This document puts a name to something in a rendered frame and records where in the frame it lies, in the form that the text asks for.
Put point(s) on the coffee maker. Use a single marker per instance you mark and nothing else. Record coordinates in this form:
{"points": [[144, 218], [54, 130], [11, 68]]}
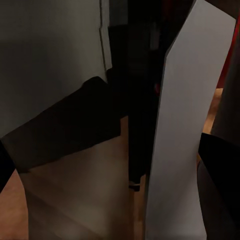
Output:
{"points": [[217, 220]]}

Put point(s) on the bottle of coffee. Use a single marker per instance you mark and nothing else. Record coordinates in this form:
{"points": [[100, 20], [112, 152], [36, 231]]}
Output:
{"points": [[102, 108]]}

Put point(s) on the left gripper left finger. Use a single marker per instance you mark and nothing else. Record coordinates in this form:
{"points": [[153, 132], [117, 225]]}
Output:
{"points": [[7, 166]]}

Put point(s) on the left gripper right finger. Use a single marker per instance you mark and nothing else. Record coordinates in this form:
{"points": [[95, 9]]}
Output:
{"points": [[222, 160]]}

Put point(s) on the countertop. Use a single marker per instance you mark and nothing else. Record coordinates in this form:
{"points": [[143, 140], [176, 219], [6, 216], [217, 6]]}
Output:
{"points": [[13, 205]]}

